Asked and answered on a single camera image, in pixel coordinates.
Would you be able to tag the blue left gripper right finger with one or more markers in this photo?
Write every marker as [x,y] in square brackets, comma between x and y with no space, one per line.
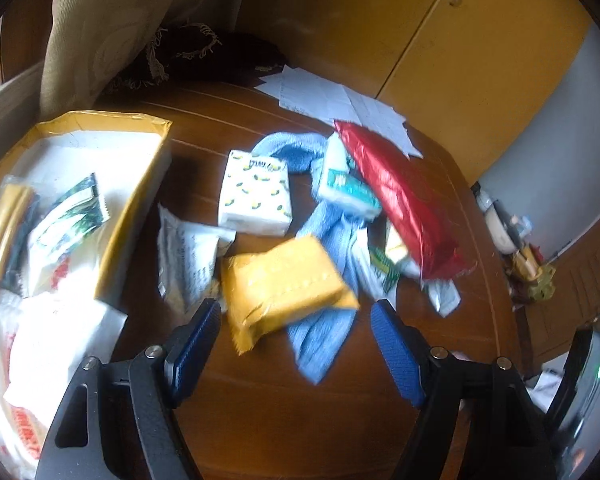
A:
[404,350]

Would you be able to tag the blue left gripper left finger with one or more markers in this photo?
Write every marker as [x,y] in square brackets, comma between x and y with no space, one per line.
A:
[188,350]

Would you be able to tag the blue towel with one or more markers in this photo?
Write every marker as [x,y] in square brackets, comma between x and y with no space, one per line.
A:
[317,339]

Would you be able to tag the green white packet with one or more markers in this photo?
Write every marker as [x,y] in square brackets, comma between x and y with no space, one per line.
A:
[379,270]

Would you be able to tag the yellow tissue pack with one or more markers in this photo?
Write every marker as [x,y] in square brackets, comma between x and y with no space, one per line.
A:
[267,291]

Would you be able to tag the white printed packet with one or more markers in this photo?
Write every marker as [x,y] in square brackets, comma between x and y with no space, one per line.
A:
[187,253]

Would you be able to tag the red foil snack bag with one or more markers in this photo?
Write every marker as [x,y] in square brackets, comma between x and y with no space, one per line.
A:
[408,202]

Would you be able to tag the white lemon print tissue pack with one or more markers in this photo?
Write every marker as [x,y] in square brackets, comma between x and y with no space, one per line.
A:
[255,195]

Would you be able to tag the teal white tissue pack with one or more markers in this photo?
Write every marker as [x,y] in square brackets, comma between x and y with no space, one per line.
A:
[339,185]

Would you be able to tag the white red-text packet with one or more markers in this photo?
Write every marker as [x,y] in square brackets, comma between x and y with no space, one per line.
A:
[56,332]

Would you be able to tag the toys pile on floor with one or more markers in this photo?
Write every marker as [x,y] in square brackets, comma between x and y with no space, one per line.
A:
[530,278]

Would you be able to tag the green white sachet in box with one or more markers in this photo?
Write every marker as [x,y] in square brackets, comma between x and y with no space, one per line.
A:
[74,216]

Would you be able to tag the small yellow pack in box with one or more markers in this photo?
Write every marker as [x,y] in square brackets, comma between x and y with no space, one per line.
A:
[18,203]

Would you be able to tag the yellow cardboard box tray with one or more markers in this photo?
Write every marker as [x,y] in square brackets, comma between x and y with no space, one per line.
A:
[129,155]

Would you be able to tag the white paper sheets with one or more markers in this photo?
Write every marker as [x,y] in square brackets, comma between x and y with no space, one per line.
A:
[315,97]

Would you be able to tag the yellow wooden cabinet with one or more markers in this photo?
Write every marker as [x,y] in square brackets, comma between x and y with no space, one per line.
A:
[470,74]

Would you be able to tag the olive curtain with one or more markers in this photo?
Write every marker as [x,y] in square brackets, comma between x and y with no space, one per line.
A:
[91,41]

